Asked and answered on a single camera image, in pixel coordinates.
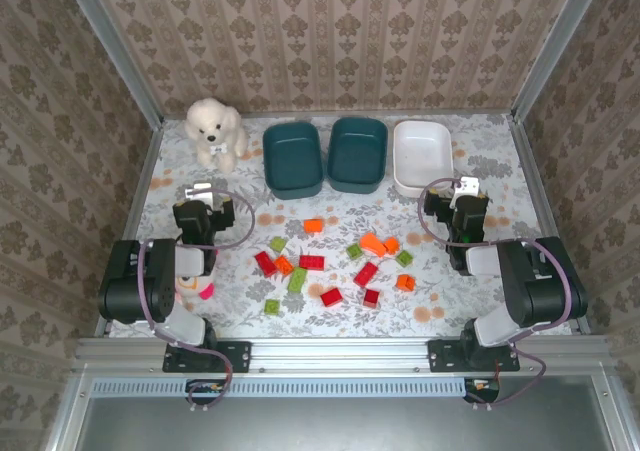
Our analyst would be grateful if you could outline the white plush dog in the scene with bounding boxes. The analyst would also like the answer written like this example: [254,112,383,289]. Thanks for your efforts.
[184,97,250,175]

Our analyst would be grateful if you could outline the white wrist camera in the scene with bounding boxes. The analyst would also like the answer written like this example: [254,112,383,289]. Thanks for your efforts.
[183,182,215,203]
[449,175,480,208]

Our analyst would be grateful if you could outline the pink striped plush doll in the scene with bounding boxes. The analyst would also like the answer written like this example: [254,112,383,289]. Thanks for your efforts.
[173,248,217,313]

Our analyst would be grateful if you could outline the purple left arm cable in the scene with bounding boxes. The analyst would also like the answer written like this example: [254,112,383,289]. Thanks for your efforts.
[137,186,257,412]

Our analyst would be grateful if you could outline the grey slotted cable duct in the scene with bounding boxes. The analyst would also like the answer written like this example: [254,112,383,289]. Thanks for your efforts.
[91,376,467,399]

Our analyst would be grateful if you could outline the aluminum frame post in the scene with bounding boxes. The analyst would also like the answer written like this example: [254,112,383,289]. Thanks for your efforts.
[58,0,165,128]
[510,0,612,122]

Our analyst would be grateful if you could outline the dark teal plastic bin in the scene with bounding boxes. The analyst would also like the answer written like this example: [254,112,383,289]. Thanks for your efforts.
[262,121,325,201]
[326,116,390,195]

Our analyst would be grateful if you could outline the long aluminum base rail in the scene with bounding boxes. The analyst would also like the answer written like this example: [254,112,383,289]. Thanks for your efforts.
[73,337,612,375]

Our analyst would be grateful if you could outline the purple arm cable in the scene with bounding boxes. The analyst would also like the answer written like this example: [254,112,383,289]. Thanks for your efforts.
[137,186,257,412]
[417,176,575,411]

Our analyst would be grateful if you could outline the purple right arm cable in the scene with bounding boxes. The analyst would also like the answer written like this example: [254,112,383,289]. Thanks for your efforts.
[417,176,575,411]

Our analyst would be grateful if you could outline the aluminum side rail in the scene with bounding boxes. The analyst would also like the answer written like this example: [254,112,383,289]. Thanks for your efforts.
[93,120,165,340]
[508,114,592,336]

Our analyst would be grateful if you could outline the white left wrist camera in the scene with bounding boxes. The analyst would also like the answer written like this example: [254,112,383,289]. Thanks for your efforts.
[183,182,215,203]

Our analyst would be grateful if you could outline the long green lego brick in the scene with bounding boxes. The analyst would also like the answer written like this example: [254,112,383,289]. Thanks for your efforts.
[286,266,309,294]

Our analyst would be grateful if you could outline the black connector board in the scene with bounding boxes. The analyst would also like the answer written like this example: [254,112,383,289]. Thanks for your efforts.
[186,379,232,406]
[463,376,501,405]

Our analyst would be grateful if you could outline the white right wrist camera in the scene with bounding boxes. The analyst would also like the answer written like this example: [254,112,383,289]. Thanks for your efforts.
[449,175,480,208]

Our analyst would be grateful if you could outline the white plastic bin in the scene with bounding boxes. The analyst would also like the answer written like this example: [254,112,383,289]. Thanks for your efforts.
[392,120,455,198]

